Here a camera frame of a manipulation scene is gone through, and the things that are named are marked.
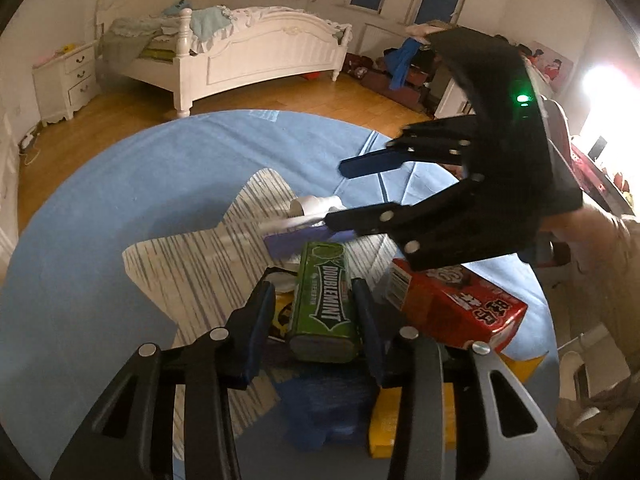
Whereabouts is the red figure wall poster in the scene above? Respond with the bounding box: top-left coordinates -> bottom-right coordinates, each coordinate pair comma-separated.
520,40 -> 576,97

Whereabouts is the green gum pack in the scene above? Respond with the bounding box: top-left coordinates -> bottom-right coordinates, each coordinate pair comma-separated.
287,241 -> 362,363

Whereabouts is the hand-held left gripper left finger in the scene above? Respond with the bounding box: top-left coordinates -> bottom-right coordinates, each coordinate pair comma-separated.
50,281 -> 277,480

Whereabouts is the blue hanging garment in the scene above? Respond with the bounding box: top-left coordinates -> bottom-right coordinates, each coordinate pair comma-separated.
390,37 -> 422,89

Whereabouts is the clothes rack with clothes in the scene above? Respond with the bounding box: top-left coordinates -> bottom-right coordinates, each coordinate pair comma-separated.
385,22 -> 453,106

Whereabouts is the red milk carton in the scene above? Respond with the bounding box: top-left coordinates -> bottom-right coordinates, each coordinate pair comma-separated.
385,257 -> 528,353

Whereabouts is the bright lamp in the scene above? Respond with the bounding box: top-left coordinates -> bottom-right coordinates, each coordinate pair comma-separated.
580,60 -> 640,128

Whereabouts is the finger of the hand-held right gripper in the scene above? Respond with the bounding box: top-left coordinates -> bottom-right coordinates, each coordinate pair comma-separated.
339,117 -> 476,179
325,177 -> 521,272

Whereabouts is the white bed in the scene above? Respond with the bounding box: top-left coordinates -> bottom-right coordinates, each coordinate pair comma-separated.
95,0 -> 353,118

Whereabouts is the white radiator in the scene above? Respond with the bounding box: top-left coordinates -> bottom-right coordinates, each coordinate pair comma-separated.
359,22 -> 401,56

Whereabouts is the grey striped star mat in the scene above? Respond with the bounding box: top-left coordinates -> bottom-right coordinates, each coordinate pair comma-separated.
122,167 -> 401,461

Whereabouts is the yellow plastic bag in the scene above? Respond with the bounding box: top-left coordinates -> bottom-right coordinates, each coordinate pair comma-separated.
367,350 -> 546,461

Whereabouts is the dark blue wrapper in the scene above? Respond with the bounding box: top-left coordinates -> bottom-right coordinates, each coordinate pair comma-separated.
272,355 -> 381,451

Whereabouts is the white nightstand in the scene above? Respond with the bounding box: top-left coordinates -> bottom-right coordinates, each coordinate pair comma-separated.
32,40 -> 101,128

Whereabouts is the purple wrapper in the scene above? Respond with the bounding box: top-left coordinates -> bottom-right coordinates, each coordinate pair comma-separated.
264,227 -> 361,263

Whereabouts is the brown storage box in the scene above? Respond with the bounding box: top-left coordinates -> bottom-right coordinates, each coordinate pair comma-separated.
361,67 -> 431,111

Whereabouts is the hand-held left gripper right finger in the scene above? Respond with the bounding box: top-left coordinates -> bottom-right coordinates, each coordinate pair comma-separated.
351,277 -> 581,480

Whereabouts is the white plastic tube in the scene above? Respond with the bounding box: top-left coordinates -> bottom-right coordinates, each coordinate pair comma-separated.
257,194 -> 346,235

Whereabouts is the person's right hand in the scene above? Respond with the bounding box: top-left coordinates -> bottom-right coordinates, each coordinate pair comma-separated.
537,205 -> 633,281

